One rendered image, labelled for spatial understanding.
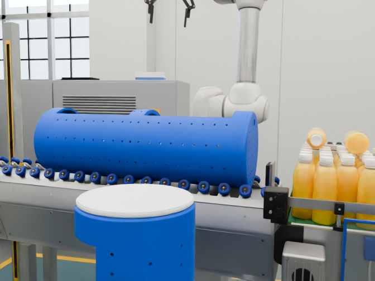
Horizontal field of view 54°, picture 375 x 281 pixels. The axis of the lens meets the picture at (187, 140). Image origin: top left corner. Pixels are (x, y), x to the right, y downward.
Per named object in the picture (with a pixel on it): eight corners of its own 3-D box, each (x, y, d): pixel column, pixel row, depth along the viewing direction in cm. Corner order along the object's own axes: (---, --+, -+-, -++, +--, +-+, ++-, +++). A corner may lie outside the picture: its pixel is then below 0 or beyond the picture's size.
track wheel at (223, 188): (219, 183, 133) (218, 181, 131) (231, 184, 131) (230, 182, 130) (217, 195, 130) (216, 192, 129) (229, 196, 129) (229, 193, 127)
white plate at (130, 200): (158, 179, 108) (158, 183, 108) (61, 191, 92) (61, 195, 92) (217, 200, 85) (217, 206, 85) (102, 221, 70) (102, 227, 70)
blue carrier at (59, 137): (77, 163, 180) (73, 105, 175) (258, 177, 151) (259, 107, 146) (35, 179, 154) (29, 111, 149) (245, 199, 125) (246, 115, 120)
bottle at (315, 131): (313, 124, 146) (313, 126, 129) (329, 133, 145) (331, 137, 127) (303, 138, 148) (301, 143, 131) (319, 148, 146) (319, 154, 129)
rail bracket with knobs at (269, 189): (266, 214, 121) (267, 184, 120) (289, 217, 119) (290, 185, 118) (261, 224, 112) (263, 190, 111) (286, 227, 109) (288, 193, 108)
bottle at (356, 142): (374, 144, 117) (367, 139, 134) (359, 127, 118) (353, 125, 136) (356, 159, 119) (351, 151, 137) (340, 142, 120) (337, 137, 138)
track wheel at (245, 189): (240, 185, 130) (239, 183, 129) (253, 186, 129) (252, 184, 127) (238, 197, 128) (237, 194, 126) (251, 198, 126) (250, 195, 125)
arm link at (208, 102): (198, 126, 207) (199, 87, 205) (230, 127, 201) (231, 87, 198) (187, 128, 192) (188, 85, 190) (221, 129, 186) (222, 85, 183)
